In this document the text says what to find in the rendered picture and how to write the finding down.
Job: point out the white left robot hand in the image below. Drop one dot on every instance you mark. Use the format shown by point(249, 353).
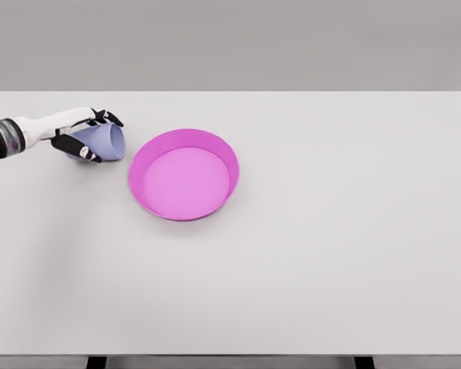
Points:
point(67, 117)

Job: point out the lavender blue cup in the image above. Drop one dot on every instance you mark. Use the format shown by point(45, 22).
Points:
point(105, 142)

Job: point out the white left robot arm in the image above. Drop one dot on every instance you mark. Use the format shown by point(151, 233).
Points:
point(11, 134)

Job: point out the pink round plate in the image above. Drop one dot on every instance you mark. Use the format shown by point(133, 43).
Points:
point(184, 180)

